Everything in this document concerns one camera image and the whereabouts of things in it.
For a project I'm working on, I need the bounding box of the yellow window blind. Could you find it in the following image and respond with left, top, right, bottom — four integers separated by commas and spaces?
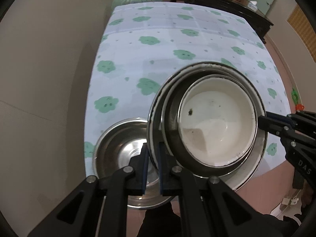
287, 6, 316, 63

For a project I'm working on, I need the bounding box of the dark wooden table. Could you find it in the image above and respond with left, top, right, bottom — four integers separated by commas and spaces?
170, 0, 274, 42

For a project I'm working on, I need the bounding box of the green cloud print tablecloth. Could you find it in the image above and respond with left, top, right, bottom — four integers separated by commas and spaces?
83, 1, 291, 178

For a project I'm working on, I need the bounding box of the large steel bowl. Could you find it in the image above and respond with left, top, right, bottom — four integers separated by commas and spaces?
92, 118, 173, 210

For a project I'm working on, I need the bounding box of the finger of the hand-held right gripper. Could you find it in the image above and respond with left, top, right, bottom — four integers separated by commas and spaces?
265, 111, 316, 129
257, 116, 297, 144

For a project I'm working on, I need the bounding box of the small steel bowl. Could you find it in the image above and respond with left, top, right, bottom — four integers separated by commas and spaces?
160, 65, 267, 178

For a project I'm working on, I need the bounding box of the large white enamel bowl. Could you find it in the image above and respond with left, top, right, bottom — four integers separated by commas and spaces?
147, 62, 268, 192

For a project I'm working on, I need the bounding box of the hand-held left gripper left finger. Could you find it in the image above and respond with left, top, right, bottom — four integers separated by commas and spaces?
27, 142, 149, 237

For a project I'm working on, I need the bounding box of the person's right hand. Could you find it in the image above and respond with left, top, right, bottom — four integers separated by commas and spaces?
300, 178, 316, 218

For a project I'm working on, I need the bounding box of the small white enamel bowl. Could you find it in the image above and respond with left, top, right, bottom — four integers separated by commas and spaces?
178, 75, 258, 167

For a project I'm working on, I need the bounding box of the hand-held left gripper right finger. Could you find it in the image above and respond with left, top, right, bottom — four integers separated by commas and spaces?
158, 142, 266, 237

